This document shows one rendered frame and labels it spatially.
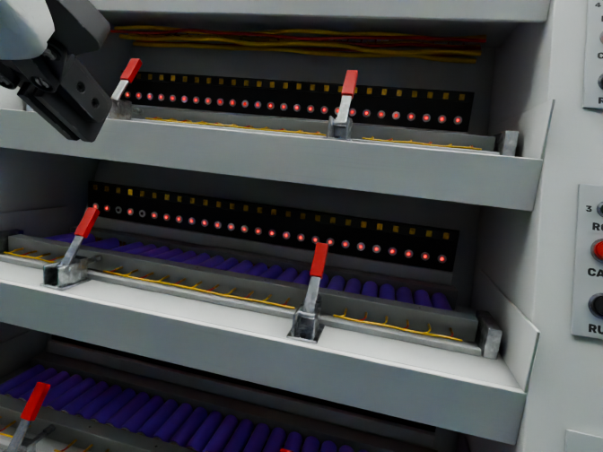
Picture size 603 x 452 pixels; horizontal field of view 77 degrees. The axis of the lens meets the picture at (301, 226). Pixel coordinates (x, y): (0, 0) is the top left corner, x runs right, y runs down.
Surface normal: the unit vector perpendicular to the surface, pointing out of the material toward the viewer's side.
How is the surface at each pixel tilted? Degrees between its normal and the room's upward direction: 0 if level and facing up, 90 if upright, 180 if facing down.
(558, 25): 90
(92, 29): 87
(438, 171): 110
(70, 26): 168
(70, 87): 90
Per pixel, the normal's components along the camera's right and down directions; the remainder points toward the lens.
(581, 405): -0.18, -0.21
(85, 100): 0.97, 0.14
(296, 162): -0.23, 0.13
